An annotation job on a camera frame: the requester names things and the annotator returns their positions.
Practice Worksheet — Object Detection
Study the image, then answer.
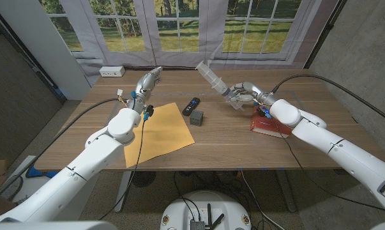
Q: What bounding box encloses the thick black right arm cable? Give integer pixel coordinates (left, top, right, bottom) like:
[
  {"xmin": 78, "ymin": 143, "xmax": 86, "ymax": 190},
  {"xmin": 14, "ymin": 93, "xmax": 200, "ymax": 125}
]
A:
[{"xmin": 270, "ymin": 73, "xmax": 385, "ymax": 127}]

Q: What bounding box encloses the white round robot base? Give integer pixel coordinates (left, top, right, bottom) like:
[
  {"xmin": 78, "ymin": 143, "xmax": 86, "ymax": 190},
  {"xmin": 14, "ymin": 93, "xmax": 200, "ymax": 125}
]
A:
[{"xmin": 160, "ymin": 190, "xmax": 253, "ymax": 230}]

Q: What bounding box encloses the white floor mat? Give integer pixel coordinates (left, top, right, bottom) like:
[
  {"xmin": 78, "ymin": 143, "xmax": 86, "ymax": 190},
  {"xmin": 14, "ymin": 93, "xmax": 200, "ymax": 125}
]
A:
[{"xmin": 5, "ymin": 155, "xmax": 61, "ymax": 205}]

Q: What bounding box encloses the yellow manila envelope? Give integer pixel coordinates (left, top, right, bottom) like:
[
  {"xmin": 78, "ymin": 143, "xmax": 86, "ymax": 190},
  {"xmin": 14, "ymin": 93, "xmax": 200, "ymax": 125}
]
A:
[{"xmin": 123, "ymin": 102, "xmax": 195, "ymax": 169}]

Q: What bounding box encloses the red hardcover book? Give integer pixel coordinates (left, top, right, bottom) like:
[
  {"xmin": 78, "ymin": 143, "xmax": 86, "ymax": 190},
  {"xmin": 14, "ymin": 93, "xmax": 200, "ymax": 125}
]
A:
[{"xmin": 250, "ymin": 105, "xmax": 292, "ymax": 139}]

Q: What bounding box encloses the blue floor object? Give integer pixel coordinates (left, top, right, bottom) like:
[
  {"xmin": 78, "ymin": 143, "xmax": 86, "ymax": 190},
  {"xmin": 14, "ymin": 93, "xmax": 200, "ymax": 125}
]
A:
[{"xmin": 25, "ymin": 164, "xmax": 59, "ymax": 180}]

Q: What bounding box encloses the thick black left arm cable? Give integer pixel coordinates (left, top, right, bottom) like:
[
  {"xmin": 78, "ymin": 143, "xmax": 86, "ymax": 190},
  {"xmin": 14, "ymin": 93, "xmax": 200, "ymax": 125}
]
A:
[{"xmin": 0, "ymin": 98, "xmax": 129, "ymax": 207}]

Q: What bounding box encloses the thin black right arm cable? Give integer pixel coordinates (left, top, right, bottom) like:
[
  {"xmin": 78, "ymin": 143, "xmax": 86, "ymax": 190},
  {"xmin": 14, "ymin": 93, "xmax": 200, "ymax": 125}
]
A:
[{"xmin": 273, "ymin": 118, "xmax": 385, "ymax": 215}]

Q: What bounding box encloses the white power strip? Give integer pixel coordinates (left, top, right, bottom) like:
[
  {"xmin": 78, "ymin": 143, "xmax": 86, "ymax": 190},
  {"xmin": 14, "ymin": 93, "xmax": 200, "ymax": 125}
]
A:
[{"xmin": 99, "ymin": 66, "xmax": 126, "ymax": 78}]

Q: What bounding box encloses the printed window backdrop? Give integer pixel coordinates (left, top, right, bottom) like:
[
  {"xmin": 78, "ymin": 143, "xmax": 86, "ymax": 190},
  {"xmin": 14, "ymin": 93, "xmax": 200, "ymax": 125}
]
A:
[{"xmin": 38, "ymin": 0, "xmax": 342, "ymax": 86}]

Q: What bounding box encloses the white column panel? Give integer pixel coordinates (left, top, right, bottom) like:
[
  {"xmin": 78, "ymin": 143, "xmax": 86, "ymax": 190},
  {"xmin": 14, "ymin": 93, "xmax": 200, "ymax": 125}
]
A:
[{"xmin": 0, "ymin": 0, "xmax": 93, "ymax": 100}]

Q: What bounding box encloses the black round floor disc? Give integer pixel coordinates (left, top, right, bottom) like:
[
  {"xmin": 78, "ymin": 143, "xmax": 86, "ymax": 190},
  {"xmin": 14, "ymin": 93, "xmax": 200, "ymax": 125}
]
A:
[{"xmin": 130, "ymin": 171, "xmax": 157, "ymax": 188}]

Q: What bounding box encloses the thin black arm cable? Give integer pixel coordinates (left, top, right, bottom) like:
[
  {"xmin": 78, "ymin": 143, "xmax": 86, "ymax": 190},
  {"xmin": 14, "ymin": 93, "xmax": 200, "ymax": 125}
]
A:
[
  {"xmin": 273, "ymin": 118, "xmax": 385, "ymax": 215},
  {"xmin": 98, "ymin": 118, "xmax": 147, "ymax": 221}
]

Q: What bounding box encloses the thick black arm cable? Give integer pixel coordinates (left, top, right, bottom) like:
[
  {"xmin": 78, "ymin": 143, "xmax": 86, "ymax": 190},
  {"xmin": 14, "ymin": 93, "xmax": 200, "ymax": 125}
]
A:
[
  {"xmin": 0, "ymin": 98, "xmax": 129, "ymax": 207},
  {"xmin": 270, "ymin": 73, "xmax": 385, "ymax": 127}
]

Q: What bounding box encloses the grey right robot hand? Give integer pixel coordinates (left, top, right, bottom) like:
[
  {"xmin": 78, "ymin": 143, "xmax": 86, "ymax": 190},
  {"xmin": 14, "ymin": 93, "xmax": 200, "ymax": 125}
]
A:
[{"xmin": 225, "ymin": 81, "xmax": 279, "ymax": 111}]

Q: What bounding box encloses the black backdrop stand pole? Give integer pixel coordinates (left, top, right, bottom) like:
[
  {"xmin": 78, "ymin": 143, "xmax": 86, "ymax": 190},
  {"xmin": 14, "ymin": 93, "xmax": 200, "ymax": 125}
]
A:
[{"xmin": 303, "ymin": 0, "xmax": 348, "ymax": 70}]

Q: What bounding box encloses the white table leg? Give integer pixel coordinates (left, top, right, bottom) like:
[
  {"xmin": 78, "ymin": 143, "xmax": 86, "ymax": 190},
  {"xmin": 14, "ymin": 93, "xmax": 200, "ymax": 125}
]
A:
[
  {"xmin": 114, "ymin": 171, "xmax": 132, "ymax": 213},
  {"xmin": 275, "ymin": 170, "xmax": 297, "ymax": 213}
]

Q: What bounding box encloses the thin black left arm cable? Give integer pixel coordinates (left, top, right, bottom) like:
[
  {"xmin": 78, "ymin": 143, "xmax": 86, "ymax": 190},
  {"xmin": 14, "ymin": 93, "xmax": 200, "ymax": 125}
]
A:
[{"xmin": 98, "ymin": 118, "xmax": 147, "ymax": 221}]

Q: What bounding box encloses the black TV remote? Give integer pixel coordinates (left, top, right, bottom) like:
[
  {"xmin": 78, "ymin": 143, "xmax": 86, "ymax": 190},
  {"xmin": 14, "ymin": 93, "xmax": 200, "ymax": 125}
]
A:
[{"xmin": 182, "ymin": 97, "xmax": 201, "ymax": 117}]

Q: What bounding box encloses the clear plastic syringe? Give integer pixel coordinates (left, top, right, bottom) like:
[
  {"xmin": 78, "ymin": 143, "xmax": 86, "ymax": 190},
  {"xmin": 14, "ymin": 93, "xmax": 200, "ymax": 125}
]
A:
[{"xmin": 194, "ymin": 60, "xmax": 244, "ymax": 111}]

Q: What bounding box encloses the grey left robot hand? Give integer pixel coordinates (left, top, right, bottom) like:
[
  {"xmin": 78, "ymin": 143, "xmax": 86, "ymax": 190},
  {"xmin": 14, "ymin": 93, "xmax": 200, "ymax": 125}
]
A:
[{"xmin": 127, "ymin": 66, "xmax": 163, "ymax": 114}]

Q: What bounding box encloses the white floor cable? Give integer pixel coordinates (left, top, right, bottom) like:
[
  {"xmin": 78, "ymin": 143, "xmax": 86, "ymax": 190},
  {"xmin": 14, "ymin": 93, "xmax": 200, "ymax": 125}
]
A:
[{"xmin": 239, "ymin": 171, "xmax": 285, "ymax": 230}]

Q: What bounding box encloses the grey lattice block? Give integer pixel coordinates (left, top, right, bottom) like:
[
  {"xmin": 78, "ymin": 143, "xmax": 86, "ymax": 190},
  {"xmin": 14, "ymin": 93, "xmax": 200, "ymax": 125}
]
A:
[{"xmin": 189, "ymin": 109, "xmax": 204, "ymax": 127}]

